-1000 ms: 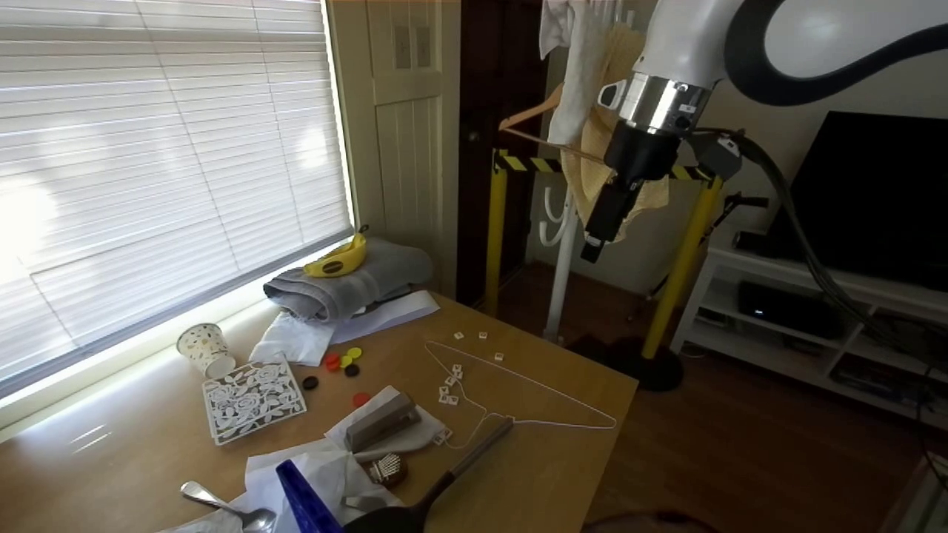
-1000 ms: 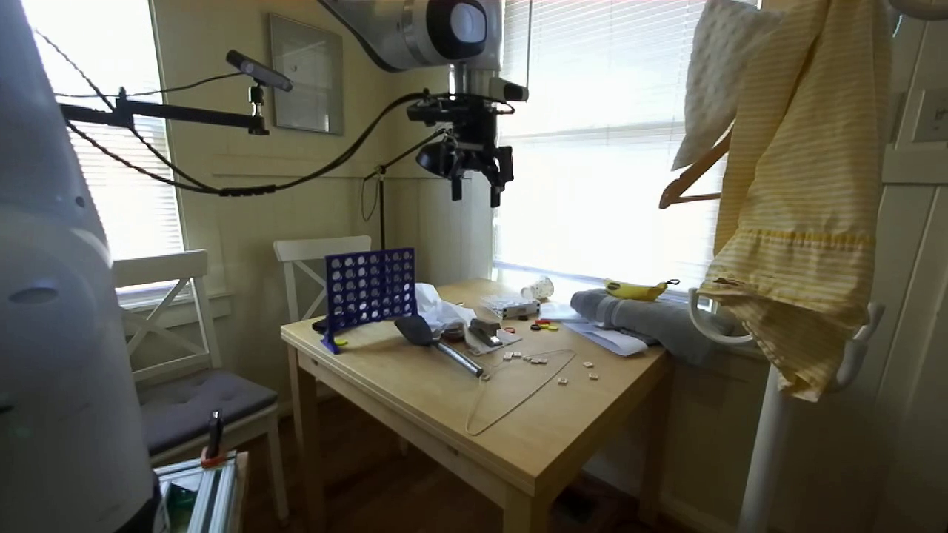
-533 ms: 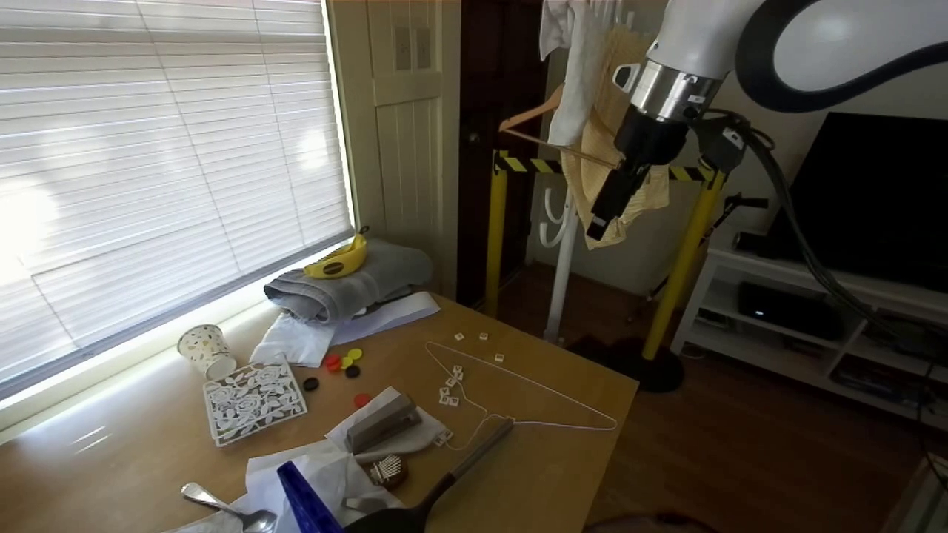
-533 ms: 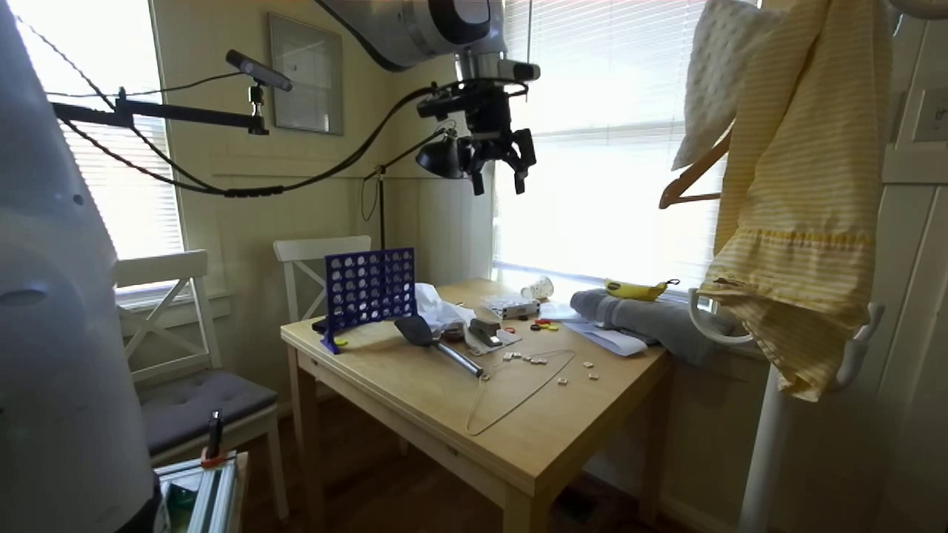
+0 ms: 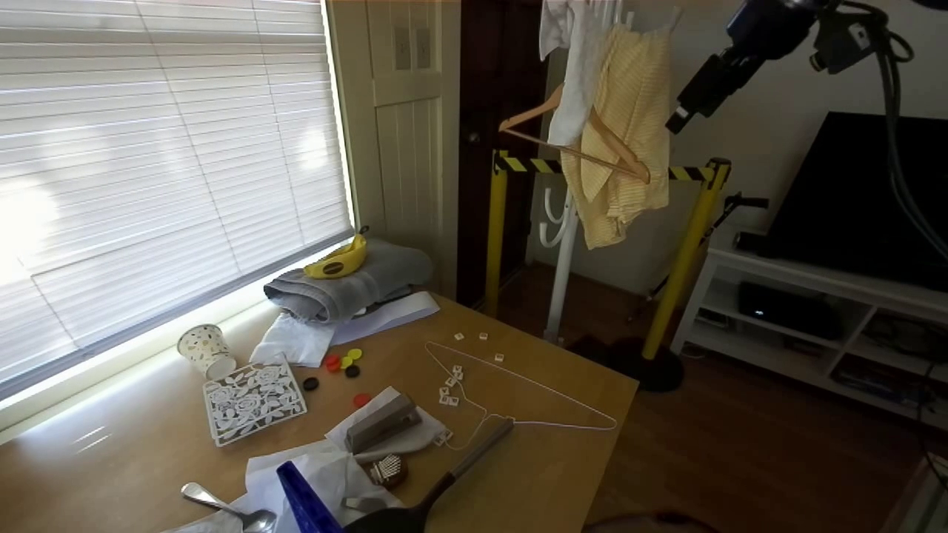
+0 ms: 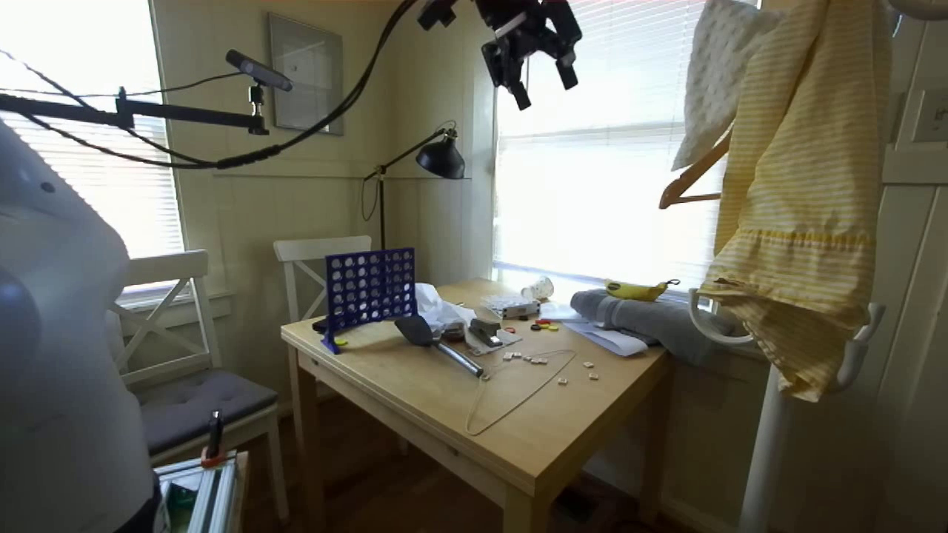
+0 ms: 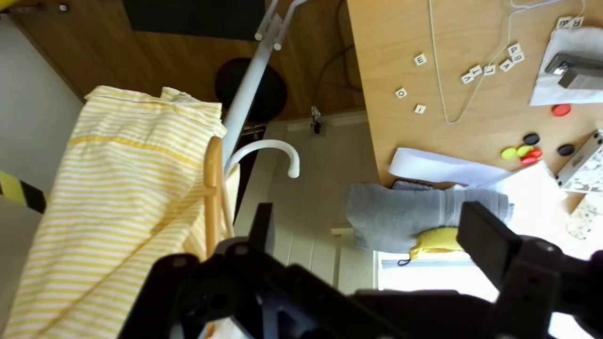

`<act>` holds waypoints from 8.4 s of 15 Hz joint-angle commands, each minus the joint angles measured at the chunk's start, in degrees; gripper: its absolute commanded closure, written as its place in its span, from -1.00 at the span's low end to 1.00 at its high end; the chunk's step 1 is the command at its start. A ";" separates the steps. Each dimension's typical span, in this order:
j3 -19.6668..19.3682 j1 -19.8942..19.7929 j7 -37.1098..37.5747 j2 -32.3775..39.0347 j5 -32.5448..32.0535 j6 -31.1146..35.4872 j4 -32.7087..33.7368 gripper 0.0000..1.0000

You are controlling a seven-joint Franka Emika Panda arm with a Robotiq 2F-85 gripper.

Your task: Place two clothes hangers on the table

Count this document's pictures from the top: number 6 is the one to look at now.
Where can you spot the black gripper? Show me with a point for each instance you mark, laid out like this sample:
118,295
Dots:
535,19

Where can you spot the wooden clothes hanger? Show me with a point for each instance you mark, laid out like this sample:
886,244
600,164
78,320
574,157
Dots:
692,175

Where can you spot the white window blinds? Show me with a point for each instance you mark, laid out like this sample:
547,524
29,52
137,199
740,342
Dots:
150,197
595,179

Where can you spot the black floor lamp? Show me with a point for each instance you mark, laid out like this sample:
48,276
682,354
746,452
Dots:
443,157

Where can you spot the white hanging cloth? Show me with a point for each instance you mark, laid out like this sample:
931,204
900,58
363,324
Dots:
726,68

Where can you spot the patterned paper cup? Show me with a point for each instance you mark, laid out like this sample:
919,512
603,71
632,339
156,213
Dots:
537,287

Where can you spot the yellow banana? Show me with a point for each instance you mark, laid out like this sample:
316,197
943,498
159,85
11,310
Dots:
637,292

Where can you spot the blue connect four grid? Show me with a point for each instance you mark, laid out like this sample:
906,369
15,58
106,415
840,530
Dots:
372,253

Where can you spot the yellow game chip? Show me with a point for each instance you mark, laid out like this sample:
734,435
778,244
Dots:
552,320

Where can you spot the red game chip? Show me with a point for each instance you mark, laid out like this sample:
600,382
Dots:
537,324

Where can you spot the white plastic bag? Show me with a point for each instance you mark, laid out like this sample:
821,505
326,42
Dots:
439,311

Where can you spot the grey stapler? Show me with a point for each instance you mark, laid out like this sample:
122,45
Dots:
485,329

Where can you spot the grey folded towel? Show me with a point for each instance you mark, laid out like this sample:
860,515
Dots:
652,320

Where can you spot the small white tile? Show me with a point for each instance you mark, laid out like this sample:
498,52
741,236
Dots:
523,357
595,375
587,364
540,361
560,379
509,357

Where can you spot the yellow striped shirt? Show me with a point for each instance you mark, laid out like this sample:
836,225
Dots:
800,197

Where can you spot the white wooden chair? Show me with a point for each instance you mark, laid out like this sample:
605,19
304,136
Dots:
306,246
183,268

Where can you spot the light wooden table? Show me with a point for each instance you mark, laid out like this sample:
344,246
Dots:
552,446

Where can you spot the white panel door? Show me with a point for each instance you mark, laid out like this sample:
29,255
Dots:
919,246

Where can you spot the white coat stand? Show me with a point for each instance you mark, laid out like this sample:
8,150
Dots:
766,464

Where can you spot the grey seat cushion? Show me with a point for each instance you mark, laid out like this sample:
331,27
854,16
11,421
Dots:
208,400

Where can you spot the black orange screwdriver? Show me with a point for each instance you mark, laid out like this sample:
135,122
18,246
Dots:
214,432

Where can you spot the white open box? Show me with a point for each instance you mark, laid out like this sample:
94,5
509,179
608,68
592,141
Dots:
224,493

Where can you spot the grey wall frame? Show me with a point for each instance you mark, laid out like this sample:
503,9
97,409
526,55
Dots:
306,68

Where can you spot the black boom camera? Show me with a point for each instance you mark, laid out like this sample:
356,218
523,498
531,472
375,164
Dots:
258,68

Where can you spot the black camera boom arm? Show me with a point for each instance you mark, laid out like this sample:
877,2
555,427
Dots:
178,111

